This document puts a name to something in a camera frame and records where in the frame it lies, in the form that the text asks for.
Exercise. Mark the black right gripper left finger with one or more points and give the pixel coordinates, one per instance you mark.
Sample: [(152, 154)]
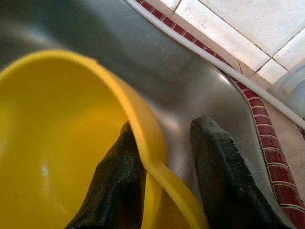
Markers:
[(112, 190)]

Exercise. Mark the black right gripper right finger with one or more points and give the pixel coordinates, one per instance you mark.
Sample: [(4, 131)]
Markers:
[(226, 186)]

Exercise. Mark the yellow plastic bowl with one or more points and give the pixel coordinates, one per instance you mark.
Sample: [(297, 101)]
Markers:
[(59, 119)]

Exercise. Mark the clear bottle blue label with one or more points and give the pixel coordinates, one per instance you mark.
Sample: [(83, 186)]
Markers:
[(293, 90)]

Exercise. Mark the stainless steel sink basin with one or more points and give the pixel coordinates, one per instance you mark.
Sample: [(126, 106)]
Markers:
[(143, 47)]

